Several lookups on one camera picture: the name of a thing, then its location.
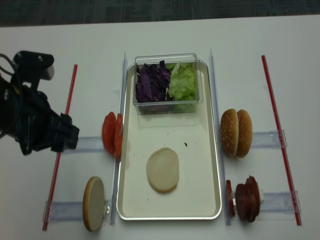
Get purple cabbage leaves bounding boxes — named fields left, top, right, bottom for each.
left=135, top=60, right=173, bottom=103

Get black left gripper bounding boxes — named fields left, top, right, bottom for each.
left=0, top=77, right=80, bottom=156

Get clear meat holder rail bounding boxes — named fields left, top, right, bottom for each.
left=256, top=190, right=301, bottom=221

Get pale bun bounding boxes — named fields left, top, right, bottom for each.
left=146, top=147, right=179, bottom=193
left=82, top=176, right=105, bottom=232

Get clear plastic salad container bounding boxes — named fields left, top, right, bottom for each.
left=133, top=53, right=203, bottom=115

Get right red strip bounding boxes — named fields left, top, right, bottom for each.
left=261, top=55, right=302, bottom=226

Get green lettuce leaves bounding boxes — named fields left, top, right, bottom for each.
left=168, top=62, right=197, bottom=101

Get cream metal tray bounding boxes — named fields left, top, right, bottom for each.
left=116, top=61, right=222, bottom=221

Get large red tomato slice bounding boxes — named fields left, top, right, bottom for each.
left=101, top=111, right=116, bottom=155

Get white pusher block meat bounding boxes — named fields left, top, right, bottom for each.
left=259, top=189, right=265, bottom=205

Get clear sesame bun holder rail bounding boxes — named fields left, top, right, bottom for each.
left=251, top=130, right=287, bottom=149

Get red bacon slice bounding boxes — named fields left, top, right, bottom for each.
left=245, top=175, right=259, bottom=188

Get red salami slice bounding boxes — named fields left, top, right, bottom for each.
left=226, top=180, right=236, bottom=217

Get dark brown meat patty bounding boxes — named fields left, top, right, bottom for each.
left=235, top=183, right=260, bottom=223

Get clear tomato holder rail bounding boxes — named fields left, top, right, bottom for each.
left=73, top=136, right=104, bottom=153

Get thin red tomato slice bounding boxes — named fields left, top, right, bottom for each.
left=114, top=113, right=123, bottom=158

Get clear bun bottom holder rail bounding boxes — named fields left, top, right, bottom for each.
left=42, top=199, right=111, bottom=224

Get left red strip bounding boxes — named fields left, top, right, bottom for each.
left=42, top=64, right=78, bottom=232

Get sesame bun top right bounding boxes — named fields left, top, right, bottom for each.
left=236, top=109, right=253, bottom=158

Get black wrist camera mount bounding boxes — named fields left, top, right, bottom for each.
left=13, top=50, right=55, bottom=91

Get sesame bun top left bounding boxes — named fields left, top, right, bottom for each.
left=220, top=108, right=239, bottom=157

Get red strip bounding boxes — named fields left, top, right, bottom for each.
left=42, top=64, right=78, bottom=232
left=261, top=55, right=302, bottom=226

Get left clear long rail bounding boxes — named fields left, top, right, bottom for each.
left=109, top=53, right=128, bottom=225

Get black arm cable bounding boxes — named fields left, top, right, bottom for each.
left=0, top=53, right=21, bottom=83

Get sesame bun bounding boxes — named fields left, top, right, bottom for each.
left=236, top=109, right=253, bottom=158
left=220, top=108, right=239, bottom=157

